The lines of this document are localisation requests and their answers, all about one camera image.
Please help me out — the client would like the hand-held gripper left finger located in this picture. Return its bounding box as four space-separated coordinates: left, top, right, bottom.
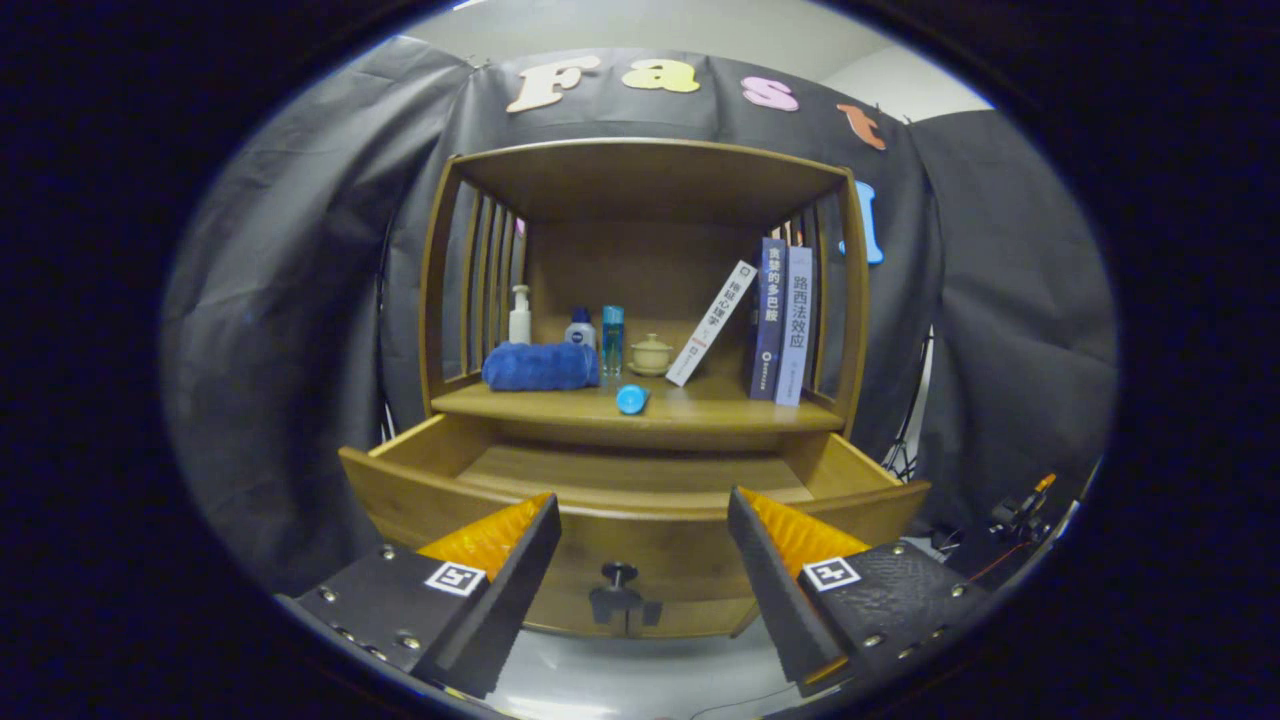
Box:
275 492 563 699

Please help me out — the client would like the black light stand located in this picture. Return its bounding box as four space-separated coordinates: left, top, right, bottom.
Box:
880 330 936 486

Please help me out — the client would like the black backdrop cloth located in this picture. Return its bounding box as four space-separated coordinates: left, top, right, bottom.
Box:
160 35 1119 601

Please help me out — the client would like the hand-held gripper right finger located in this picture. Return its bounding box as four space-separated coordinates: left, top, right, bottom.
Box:
727 486 991 698

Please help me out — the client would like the wooden countertop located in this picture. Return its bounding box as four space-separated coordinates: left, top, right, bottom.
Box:
430 372 849 436

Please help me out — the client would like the light purple book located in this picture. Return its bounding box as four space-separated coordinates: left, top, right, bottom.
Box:
773 246 815 407

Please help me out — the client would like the black equipment with orange tip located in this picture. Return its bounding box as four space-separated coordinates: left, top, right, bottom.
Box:
940 472 1081 586

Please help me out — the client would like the wooden cabinet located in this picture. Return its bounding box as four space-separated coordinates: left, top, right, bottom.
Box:
418 137 871 641

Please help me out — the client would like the beige lidded teacup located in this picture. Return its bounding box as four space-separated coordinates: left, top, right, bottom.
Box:
628 333 676 378

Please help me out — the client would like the blue rolled towel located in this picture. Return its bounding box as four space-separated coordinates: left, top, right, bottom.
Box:
481 342 601 392

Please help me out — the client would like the dark blue book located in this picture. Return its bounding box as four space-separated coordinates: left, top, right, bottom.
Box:
749 237 789 402

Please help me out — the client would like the white book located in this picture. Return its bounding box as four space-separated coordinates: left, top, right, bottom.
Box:
665 260 758 388

